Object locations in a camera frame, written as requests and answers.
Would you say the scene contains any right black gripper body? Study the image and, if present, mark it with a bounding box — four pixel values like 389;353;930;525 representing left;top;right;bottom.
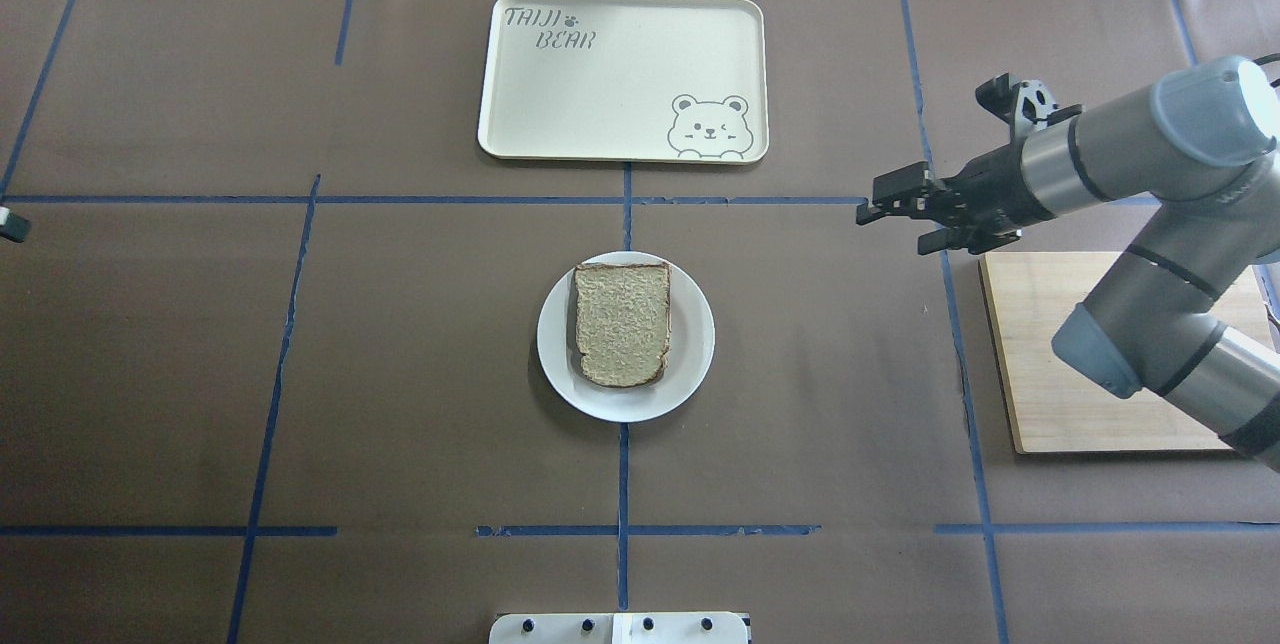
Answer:
943;143;1033;234

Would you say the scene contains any brown bread slice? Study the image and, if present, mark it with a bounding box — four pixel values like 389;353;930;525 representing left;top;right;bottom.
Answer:
572;264;671;388

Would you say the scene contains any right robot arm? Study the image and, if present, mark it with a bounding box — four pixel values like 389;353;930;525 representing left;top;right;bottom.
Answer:
858;55;1279;469

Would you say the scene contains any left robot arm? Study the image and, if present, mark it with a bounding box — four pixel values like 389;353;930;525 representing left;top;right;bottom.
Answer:
0;207;32;243

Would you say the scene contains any wooden cutting board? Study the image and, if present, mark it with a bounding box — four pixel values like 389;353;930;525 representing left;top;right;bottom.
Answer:
979;251;1226;455

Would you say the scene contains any cream bear serving tray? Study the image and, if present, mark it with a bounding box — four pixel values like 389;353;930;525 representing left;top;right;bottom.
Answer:
477;0;771;165

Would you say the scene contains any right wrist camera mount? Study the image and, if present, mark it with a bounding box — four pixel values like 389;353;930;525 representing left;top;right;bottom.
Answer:
974;73;1084;142

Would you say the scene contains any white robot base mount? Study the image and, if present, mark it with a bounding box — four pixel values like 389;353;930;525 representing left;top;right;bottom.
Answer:
488;611;753;643

